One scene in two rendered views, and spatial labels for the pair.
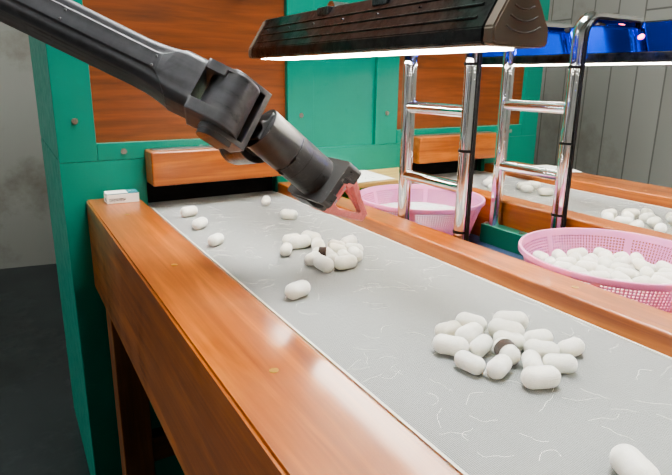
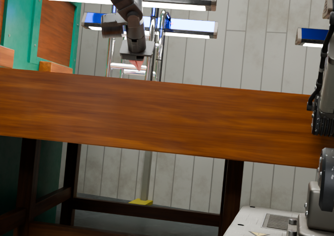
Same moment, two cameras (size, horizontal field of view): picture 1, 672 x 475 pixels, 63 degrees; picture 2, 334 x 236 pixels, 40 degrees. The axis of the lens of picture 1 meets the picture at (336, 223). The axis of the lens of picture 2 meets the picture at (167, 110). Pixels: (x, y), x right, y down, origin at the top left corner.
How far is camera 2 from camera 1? 1.18 m
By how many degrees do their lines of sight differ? 54
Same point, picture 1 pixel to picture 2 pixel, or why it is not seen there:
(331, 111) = (16, 37)
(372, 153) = (28, 67)
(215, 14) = not seen: outside the picture
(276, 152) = (141, 31)
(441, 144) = (57, 68)
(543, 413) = not seen: hidden behind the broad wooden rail
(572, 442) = not seen: hidden behind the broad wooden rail
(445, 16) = not seen: outside the picture
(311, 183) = (143, 47)
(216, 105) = (140, 6)
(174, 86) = not seen: outside the picture
